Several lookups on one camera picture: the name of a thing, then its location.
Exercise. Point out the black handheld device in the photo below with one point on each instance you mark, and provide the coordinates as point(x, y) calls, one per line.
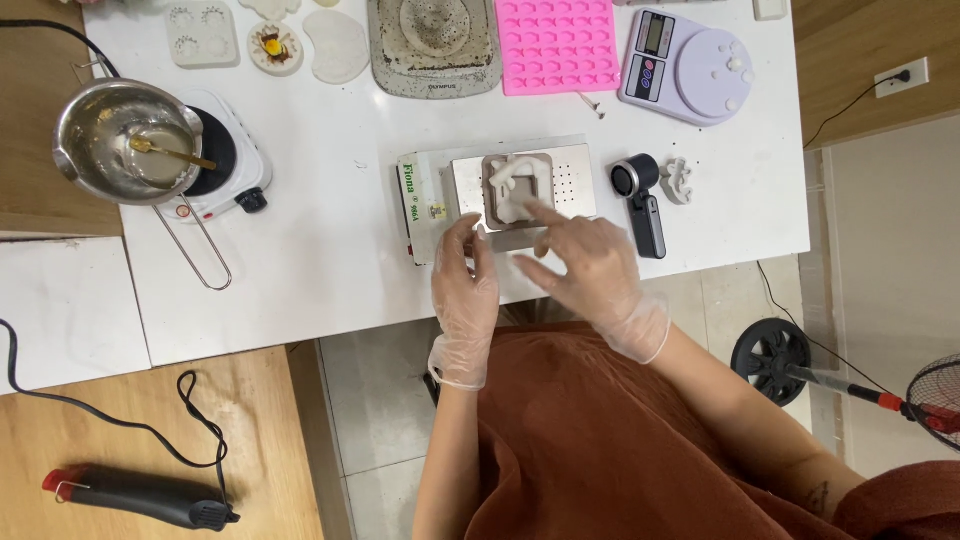
point(646, 217)

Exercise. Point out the metal heating plate device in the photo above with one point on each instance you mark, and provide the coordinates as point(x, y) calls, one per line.
point(427, 195)

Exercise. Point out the gold spoon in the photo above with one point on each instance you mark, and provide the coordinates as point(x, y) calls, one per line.
point(169, 152)

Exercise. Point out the grey speckled tray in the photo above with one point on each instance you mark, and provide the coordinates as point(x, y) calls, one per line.
point(480, 75)

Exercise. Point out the black floor fan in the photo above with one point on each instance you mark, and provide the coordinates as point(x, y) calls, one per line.
point(772, 360)

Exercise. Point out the person's left hand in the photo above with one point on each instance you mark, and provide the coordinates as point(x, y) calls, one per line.
point(465, 300)

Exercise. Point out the white bean shaped slab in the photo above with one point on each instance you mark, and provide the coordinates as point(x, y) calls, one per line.
point(336, 46)

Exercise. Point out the person's brown garment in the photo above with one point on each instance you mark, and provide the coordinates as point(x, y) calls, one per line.
point(600, 465)

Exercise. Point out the white rectangular block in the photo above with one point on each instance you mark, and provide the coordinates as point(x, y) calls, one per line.
point(770, 8)

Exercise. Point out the steel melting pot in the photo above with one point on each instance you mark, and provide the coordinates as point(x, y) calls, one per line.
point(97, 135)

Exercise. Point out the brown square mold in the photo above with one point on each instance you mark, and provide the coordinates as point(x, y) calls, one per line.
point(487, 195)

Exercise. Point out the white electric hot plate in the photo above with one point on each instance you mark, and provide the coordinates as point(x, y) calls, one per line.
point(236, 161)

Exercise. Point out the black heat gun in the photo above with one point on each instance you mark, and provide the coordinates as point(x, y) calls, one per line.
point(142, 495)

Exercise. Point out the white flower silicone mold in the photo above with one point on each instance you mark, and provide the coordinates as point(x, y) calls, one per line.
point(201, 36)

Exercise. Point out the round flower wax piece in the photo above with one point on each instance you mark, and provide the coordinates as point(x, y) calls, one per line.
point(275, 47)

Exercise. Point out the person's right hand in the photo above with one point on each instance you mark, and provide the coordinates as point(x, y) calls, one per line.
point(607, 277)

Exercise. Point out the white gecko shaped wax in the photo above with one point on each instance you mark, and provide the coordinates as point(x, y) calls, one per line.
point(677, 182)

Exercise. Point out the lilac kitchen scale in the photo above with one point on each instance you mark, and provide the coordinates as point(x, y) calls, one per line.
point(686, 67)

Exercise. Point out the white wall socket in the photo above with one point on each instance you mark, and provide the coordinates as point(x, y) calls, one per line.
point(896, 79)

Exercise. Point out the white wax in mold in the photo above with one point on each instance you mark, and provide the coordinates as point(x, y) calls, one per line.
point(506, 176)

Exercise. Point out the white wavy edged piece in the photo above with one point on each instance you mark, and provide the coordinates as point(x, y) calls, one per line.
point(270, 7)

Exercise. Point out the pink silicone mold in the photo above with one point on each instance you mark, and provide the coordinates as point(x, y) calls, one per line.
point(557, 46)

